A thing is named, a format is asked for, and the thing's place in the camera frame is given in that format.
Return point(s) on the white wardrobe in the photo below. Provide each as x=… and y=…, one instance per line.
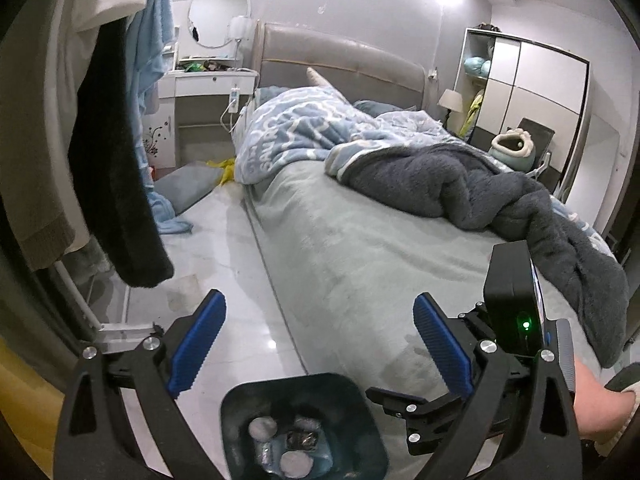
x=545, y=75

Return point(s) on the dark grey fleece blanket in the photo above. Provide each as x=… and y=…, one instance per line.
x=475, y=185

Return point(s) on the yellow garment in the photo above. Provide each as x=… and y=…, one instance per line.
x=475, y=110

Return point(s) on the light blue bathrobe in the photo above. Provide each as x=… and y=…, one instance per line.
x=150, y=60

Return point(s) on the black snack bag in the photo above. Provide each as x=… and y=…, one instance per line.
x=300, y=441

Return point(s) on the black chair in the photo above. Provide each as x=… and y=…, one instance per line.
x=542, y=132

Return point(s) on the grey padded headboard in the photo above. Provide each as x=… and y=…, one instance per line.
x=340, y=55

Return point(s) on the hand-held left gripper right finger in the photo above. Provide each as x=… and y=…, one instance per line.
x=442, y=345

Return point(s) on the round mirror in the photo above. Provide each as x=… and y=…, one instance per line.
x=217, y=12

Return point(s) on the clear bubble wrap piece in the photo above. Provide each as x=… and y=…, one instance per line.
x=306, y=422

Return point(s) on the light blue plush toy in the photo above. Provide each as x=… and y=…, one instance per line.
x=475, y=66

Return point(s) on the white dressing table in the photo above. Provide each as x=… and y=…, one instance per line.
x=200, y=85

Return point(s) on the white power strip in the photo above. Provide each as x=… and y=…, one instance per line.
x=234, y=98

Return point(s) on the white clothes rack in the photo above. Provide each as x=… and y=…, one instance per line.
x=105, y=332

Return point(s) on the olive knit cardigan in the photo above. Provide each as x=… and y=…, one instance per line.
x=35, y=160

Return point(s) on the bed with grey-green sheet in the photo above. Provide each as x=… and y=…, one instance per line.
x=350, y=270

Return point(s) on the dark trash bin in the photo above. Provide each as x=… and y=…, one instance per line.
x=305, y=400

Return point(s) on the yellow cloth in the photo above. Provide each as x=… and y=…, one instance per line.
x=225, y=169

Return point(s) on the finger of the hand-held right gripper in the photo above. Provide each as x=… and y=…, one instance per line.
x=400, y=400
x=430, y=432

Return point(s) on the white wall plug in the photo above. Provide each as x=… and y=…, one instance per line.
x=433, y=76

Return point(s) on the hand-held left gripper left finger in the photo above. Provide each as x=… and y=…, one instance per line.
x=197, y=345

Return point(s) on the blue patterned blanket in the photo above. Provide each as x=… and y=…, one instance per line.
x=290, y=125

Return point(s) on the black fleece garment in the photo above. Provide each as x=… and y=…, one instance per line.
x=115, y=170

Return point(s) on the person's right forearm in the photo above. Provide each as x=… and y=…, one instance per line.
x=595, y=400

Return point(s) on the grey-blue pillow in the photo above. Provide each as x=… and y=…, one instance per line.
x=376, y=106

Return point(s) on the green snack packet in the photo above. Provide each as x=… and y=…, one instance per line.
x=193, y=66

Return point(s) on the beige shade bedside lamp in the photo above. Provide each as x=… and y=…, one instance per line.
x=452, y=100

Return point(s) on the grey floor cushion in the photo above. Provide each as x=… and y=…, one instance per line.
x=187, y=183

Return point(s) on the blue wet wipe packet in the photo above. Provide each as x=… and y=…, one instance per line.
x=265, y=454

